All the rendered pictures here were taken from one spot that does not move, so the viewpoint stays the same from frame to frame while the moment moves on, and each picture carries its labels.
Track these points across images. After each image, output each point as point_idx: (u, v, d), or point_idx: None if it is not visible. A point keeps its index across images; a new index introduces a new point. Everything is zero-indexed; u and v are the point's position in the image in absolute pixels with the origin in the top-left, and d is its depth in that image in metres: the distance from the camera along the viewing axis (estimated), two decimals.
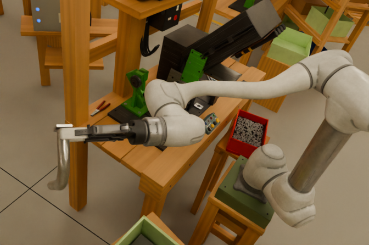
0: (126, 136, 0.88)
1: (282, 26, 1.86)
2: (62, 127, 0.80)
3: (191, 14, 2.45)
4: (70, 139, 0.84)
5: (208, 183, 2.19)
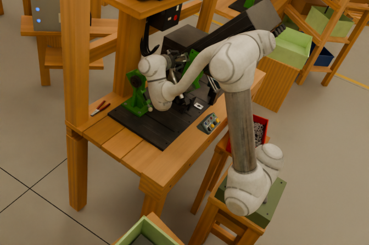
0: None
1: (282, 26, 1.86)
2: (185, 53, 1.88)
3: (191, 14, 2.45)
4: None
5: (208, 183, 2.19)
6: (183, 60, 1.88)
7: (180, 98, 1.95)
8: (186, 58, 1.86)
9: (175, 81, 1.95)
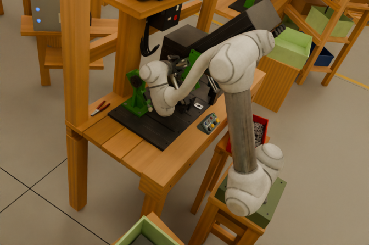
0: None
1: (282, 26, 1.86)
2: (185, 57, 1.89)
3: (191, 14, 2.45)
4: None
5: (208, 183, 2.19)
6: (184, 65, 1.89)
7: (182, 103, 1.96)
8: (187, 63, 1.87)
9: (177, 85, 1.95)
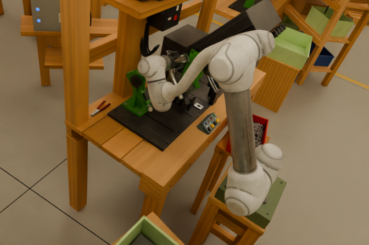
0: None
1: (282, 26, 1.86)
2: (184, 53, 1.88)
3: (191, 14, 2.45)
4: None
5: (208, 183, 2.19)
6: (182, 60, 1.88)
7: (179, 99, 1.95)
8: (185, 59, 1.86)
9: (175, 81, 1.95)
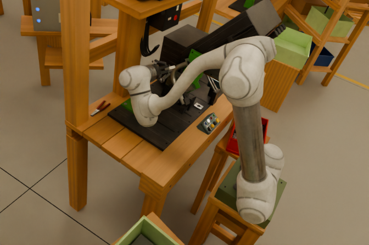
0: None
1: (282, 26, 1.86)
2: (186, 59, 1.89)
3: (191, 14, 2.45)
4: None
5: (208, 183, 2.19)
6: (184, 66, 1.89)
7: (182, 104, 1.96)
8: (187, 63, 1.87)
9: None
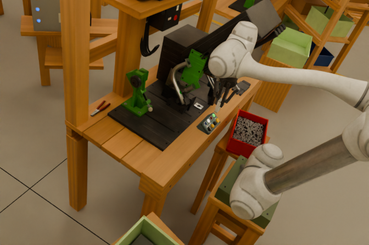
0: None
1: (282, 26, 1.86)
2: (186, 59, 1.89)
3: (191, 14, 2.45)
4: None
5: (208, 183, 2.19)
6: (184, 66, 1.89)
7: (182, 104, 1.96)
8: (187, 63, 1.87)
9: (177, 87, 1.95)
